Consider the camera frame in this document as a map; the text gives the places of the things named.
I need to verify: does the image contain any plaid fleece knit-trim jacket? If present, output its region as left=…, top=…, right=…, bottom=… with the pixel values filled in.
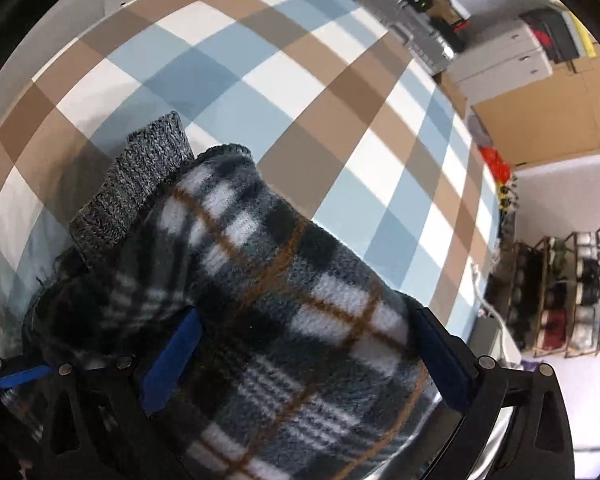
left=22, top=113, right=438, bottom=479

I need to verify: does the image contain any yellow shoe box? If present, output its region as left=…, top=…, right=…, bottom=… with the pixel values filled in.
left=568, top=11, right=597, bottom=58

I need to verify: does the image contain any wooden door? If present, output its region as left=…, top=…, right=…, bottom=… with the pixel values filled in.
left=474, top=44, right=600, bottom=167

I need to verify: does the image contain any silver aluminium suitcase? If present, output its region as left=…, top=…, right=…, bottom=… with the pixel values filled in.
left=358, top=0, right=455, bottom=76

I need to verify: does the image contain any checkered bed sheet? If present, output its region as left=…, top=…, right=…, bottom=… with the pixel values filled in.
left=0, top=0, right=498, bottom=343

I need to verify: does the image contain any black shoe box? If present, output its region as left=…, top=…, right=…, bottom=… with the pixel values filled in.
left=519, top=6, right=584, bottom=64

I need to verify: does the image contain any bamboo shoe rack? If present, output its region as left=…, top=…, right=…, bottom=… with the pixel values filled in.
left=503, top=227, right=600, bottom=359

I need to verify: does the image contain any orange plastic bag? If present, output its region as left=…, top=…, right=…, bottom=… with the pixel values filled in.
left=479, top=146, right=513, bottom=195

